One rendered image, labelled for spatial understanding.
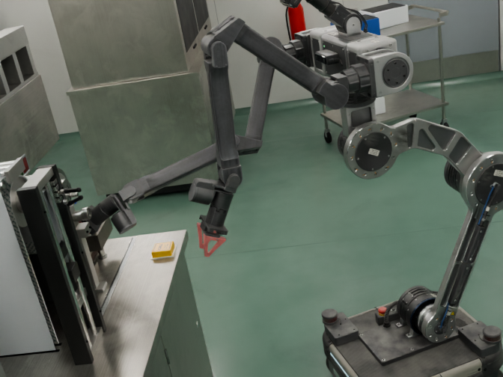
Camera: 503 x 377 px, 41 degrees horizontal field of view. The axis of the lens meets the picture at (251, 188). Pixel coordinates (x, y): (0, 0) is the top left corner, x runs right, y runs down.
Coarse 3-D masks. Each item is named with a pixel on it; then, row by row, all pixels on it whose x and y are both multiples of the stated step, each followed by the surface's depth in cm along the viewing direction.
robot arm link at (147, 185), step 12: (192, 156) 226; (204, 156) 226; (168, 168) 223; (180, 168) 224; (192, 168) 225; (132, 180) 219; (144, 180) 220; (156, 180) 221; (168, 180) 222; (144, 192) 219
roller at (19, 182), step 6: (18, 180) 186; (12, 186) 182; (18, 186) 185; (12, 192) 182; (12, 198) 181; (12, 204) 181; (18, 210) 184; (18, 216) 183; (24, 216) 187; (18, 222) 183; (24, 222) 186
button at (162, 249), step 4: (156, 244) 239; (160, 244) 239; (164, 244) 238; (168, 244) 238; (172, 244) 238; (156, 248) 236; (160, 248) 236; (164, 248) 235; (168, 248) 235; (172, 248) 236; (152, 252) 234; (156, 252) 234; (160, 252) 234; (164, 252) 234; (168, 252) 234; (172, 252) 236; (152, 256) 235; (156, 256) 234; (160, 256) 234; (164, 256) 234
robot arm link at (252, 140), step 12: (264, 72) 237; (264, 84) 236; (264, 96) 235; (252, 108) 234; (264, 108) 234; (252, 120) 232; (264, 120) 234; (252, 132) 231; (240, 144) 228; (252, 144) 229
